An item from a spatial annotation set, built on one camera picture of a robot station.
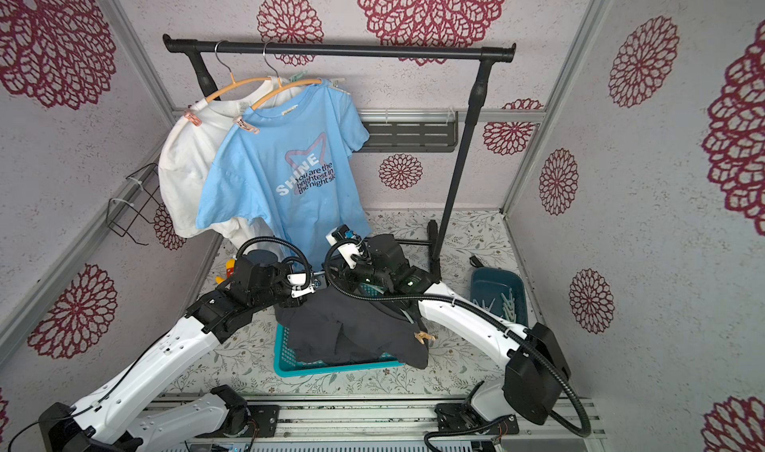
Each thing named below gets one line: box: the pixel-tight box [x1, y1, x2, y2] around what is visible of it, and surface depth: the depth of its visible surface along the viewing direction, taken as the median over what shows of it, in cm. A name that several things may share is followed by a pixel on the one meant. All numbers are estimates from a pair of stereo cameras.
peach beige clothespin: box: [234, 115, 261, 135], surface depth 58 cm
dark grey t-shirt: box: [274, 284, 429, 370], surface depth 76 cm
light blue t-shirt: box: [196, 80, 372, 271], surface depth 74 cm
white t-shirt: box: [158, 78, 281, 244], surface depth 65 cm
